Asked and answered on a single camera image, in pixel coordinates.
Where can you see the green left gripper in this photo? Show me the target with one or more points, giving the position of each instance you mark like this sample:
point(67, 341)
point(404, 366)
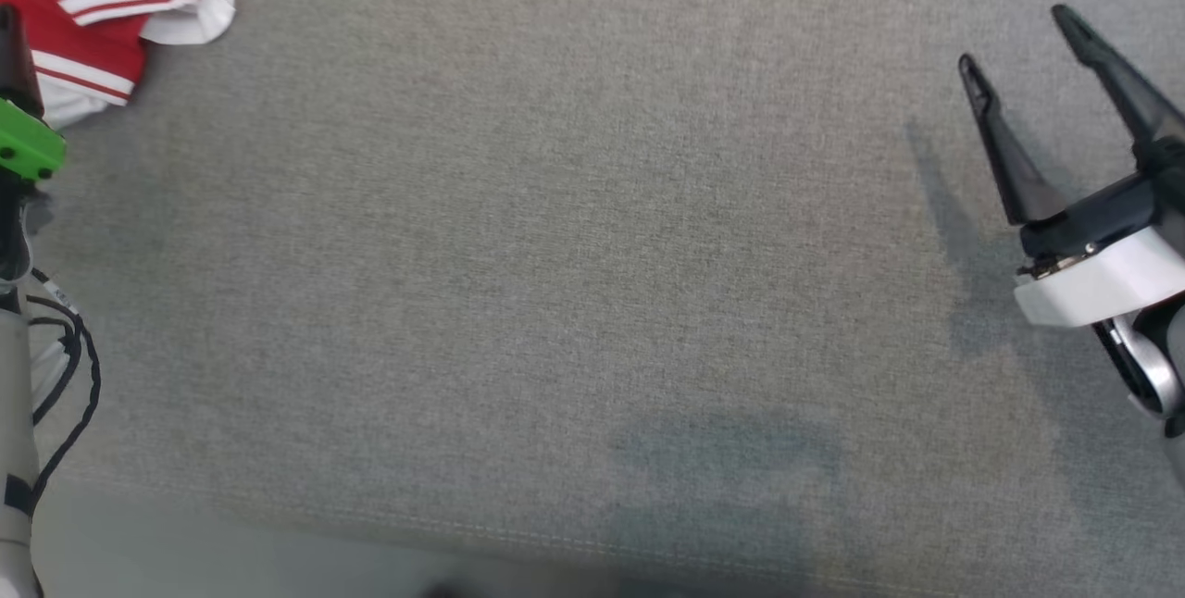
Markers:
point(28, 143)

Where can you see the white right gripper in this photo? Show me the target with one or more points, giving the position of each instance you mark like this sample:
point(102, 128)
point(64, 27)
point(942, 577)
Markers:
point(1102, 279)

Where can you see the grey fabric sofa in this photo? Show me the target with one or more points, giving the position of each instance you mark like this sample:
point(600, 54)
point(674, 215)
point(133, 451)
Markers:
point(555, 209)

